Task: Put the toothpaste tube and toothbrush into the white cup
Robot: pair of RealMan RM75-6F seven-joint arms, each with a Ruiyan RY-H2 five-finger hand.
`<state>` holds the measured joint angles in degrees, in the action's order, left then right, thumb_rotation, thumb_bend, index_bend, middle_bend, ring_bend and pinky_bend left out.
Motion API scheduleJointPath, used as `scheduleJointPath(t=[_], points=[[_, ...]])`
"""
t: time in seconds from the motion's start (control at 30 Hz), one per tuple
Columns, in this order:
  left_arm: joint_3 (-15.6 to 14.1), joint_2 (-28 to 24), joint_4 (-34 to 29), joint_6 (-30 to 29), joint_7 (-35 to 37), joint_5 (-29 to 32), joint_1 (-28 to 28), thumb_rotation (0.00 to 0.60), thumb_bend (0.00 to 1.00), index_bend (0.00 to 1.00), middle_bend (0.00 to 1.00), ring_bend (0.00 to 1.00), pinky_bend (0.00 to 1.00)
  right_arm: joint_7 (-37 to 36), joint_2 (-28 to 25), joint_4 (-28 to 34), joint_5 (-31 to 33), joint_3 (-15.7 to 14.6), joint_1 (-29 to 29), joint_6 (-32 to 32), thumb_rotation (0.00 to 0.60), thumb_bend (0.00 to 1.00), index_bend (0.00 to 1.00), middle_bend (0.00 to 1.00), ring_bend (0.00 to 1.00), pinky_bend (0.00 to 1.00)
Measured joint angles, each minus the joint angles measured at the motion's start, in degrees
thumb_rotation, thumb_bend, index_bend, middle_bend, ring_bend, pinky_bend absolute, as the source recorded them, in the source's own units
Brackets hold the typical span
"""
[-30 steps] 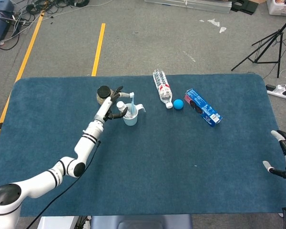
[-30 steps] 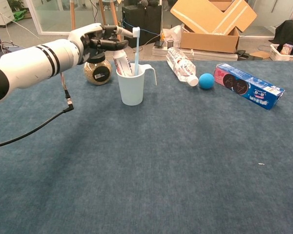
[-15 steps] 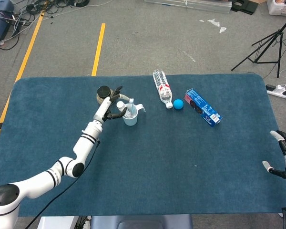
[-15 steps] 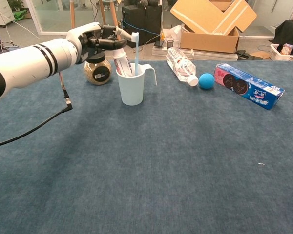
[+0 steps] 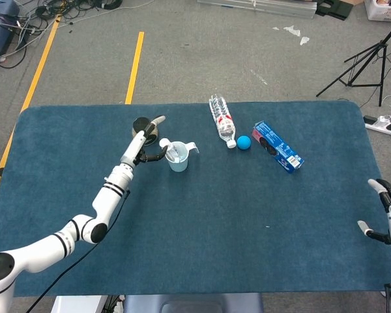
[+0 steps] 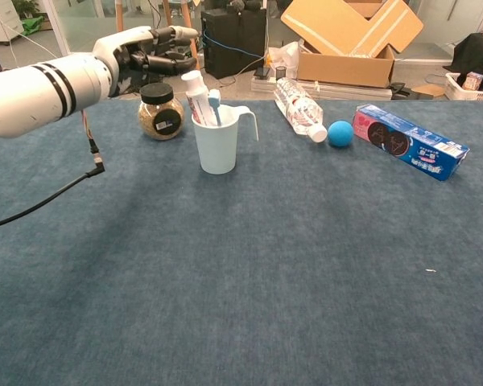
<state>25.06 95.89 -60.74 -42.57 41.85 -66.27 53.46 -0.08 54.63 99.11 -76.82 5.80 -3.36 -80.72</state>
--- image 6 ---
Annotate aluminium profile rails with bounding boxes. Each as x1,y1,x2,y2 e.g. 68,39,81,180
250,74,394,101

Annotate black flat bracket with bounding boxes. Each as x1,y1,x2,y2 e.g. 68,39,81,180
390,81,427,101

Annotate light blue toothbrush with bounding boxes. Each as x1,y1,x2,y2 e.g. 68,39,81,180
208,88,223,126

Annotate clear plastic water bottle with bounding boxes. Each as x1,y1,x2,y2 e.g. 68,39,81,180
273,77,328,143

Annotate black cloth cover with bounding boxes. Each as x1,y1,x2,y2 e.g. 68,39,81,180
452,32,483,88

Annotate open cardboard box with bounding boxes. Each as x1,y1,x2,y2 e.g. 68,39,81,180
280,0,425,89

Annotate left five-finger robot hand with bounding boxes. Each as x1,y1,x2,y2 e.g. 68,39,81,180
91,25,200,76

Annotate white plastic basket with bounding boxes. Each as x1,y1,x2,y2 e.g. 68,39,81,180
444,71,483,101

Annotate white cabinet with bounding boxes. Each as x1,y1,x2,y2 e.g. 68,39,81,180
0,0,25,43

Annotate pale blue cup with handle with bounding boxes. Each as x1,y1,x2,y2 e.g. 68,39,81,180
192,105,260,175

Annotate blue cookie box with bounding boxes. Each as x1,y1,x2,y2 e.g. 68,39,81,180
352,103,470,182

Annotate white plastic bag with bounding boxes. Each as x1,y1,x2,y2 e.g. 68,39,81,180
265,39,301,80

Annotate glass jar with black lid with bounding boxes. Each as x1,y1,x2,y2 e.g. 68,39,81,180
137,82,185,142

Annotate black computer tower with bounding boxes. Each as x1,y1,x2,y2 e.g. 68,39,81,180
200,7,267,80

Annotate blue felt table mat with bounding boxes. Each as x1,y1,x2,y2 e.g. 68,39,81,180
0,98,483,386

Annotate blue ball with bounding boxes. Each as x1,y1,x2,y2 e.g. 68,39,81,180
327,120,355,148

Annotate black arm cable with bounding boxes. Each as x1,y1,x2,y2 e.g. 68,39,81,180
0,110,105,232

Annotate white toothpaste tube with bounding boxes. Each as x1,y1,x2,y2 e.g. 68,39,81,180
180,70,217,126

